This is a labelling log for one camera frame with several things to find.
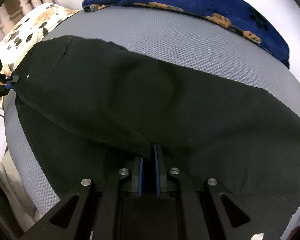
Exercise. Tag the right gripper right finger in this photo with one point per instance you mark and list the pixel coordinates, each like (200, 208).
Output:
(160, 172)

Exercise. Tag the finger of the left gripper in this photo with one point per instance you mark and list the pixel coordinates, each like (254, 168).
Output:
(8, 86)
(13, 78)

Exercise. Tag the white floral pillow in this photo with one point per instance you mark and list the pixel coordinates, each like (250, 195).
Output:
(30, 30)

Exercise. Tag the black pants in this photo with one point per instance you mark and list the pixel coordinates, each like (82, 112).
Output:
(89, 108)

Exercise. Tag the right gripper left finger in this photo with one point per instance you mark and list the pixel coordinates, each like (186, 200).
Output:
(136, 177)

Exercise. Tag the blue floral blanket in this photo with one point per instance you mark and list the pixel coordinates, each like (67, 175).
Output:
(235, 15)

